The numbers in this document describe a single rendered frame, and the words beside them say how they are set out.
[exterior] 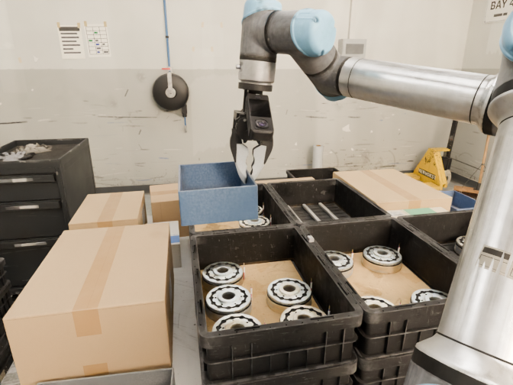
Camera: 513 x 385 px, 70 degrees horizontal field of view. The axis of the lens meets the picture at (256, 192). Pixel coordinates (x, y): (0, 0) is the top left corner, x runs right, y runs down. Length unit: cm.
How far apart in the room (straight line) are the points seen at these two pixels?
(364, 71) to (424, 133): 429
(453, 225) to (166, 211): 100
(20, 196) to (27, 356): 145
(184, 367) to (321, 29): 76
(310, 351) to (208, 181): 44
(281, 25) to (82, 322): 68
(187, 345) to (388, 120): 405
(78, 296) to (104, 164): 343
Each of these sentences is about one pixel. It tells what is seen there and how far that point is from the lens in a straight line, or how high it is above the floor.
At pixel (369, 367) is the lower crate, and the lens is 81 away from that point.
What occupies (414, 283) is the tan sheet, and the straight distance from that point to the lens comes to 104.
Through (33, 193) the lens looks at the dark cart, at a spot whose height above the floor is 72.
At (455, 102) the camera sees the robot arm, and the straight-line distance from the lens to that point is 65.
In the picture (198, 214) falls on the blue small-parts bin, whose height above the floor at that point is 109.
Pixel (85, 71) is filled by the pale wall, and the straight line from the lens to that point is 413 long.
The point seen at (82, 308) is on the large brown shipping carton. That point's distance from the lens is 83.
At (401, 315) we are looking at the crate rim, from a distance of 76.
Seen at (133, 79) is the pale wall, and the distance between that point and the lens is 406.
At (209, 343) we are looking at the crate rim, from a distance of 66.
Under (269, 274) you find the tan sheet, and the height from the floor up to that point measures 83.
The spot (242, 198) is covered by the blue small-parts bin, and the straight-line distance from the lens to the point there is 70.
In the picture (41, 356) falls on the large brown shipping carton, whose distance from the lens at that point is 91.
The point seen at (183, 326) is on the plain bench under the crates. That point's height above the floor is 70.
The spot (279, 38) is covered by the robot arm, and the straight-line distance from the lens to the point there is 70.
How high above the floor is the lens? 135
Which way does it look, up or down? 19 degrees down
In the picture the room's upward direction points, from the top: straight up
